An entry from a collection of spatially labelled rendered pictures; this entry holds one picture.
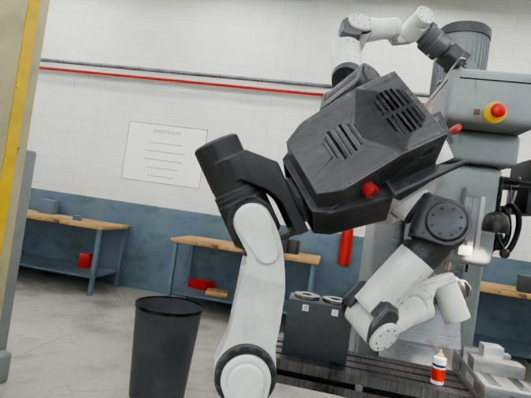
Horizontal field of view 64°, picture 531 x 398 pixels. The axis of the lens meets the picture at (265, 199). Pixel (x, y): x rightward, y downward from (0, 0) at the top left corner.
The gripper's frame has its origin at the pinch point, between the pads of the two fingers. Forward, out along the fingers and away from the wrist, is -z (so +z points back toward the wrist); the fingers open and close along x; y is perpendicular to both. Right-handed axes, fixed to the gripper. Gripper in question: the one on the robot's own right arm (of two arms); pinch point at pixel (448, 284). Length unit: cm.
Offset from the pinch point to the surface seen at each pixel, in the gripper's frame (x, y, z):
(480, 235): -7.2, -16.6, -4.9
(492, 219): -8.6, -22.0, 7.9
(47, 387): 230, 130, -66
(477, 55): 1, -83, -31
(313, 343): 38.4, 28.4, 3.7
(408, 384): 6.8, 32.8, 2.2
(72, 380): 227, 130, -83
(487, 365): -14.7, 22.9, -6.2
